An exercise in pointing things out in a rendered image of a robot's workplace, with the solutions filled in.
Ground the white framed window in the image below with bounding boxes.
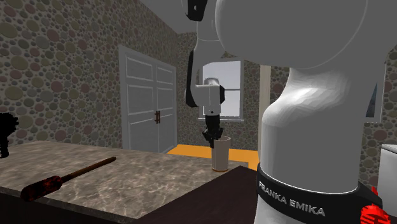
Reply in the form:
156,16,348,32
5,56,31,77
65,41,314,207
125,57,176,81
197,57,245,122

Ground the tall beige cup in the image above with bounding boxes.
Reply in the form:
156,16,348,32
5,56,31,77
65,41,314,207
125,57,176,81
211,136,232,173

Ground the grey double door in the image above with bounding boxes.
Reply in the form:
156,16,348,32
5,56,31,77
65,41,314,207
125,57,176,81
118,45,178,154

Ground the black jagged object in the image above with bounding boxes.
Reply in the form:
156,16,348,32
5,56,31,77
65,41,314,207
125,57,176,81
0,112,20,159

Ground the dark red brush brown handle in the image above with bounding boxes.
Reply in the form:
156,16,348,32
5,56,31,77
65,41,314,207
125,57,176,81
20,156,117,202

